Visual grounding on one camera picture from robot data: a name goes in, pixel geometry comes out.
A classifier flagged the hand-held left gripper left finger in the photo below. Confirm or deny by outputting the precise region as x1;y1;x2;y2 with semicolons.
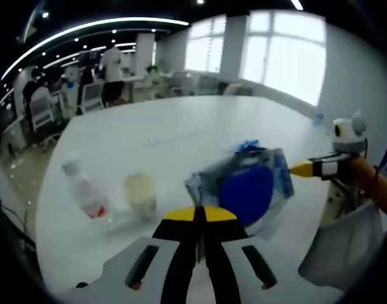
63;205;201;304

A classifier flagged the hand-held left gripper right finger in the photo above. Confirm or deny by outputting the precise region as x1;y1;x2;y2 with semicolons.
201;204;340;304

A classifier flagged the blue tissue pack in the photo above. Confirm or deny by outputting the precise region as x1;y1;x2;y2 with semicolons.
226;137;270;159

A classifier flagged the wet wipes pack blue oval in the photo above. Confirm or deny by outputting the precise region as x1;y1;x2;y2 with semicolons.
184;145;296;239

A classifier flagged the clear plastic bottle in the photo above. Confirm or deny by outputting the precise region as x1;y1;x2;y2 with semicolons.
61;159;109;222

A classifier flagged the white tabletop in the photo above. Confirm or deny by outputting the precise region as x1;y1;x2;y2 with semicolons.
34;94;351;304

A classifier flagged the person's right hand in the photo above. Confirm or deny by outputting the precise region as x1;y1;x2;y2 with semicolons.
346;155;378;196

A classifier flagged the white bag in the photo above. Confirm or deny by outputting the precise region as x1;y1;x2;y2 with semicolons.
298;201;386;291

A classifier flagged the large window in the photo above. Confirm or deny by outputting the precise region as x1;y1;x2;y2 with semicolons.
184;10;327;108

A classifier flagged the white office chair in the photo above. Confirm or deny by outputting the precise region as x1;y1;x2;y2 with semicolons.
29;94;56;131
81;80;105;114

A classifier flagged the potted green plant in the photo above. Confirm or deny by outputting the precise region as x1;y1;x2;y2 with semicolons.
144;64;163;80

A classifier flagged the dark wrist bracelet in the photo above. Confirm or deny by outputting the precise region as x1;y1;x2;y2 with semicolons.
359;164;381;196

